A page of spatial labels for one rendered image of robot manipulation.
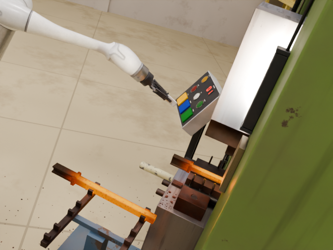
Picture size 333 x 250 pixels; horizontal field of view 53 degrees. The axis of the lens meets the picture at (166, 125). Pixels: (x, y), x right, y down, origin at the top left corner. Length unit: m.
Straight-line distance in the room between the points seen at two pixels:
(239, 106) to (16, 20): 1.01
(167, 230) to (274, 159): 0.70
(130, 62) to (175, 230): 0.80
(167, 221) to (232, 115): 0.50
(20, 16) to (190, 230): 1.14
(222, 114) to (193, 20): 7.05
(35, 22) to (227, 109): 0.92
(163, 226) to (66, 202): 1.29
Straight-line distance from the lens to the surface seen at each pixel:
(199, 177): 1.43
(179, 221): 1.35
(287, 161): 0.83
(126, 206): 1.21
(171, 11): 8.07
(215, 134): 1.28
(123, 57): 1.64
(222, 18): 8.31
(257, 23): 1.10
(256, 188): 0.87
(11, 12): 1.62
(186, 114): 1.85
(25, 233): 2.37
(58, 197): 2.60
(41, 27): 1.62
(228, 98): 1.16
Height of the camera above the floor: 1.81
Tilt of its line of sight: 28 degrees down
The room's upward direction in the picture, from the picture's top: 19 degrees clockwise
